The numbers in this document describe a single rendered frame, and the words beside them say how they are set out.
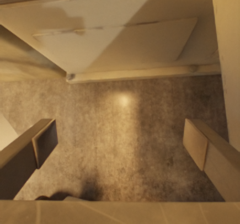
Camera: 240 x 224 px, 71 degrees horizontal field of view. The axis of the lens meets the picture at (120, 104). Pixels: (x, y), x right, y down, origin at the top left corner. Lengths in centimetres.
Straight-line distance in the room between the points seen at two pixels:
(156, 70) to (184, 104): 23
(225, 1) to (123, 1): 23
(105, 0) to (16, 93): 87
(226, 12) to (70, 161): 91
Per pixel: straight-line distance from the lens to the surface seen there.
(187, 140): 17
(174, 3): 50
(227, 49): 32
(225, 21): 33
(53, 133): 17
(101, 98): 95
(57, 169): 104
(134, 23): 54
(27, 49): 77
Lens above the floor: 91
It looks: 79 degrees down
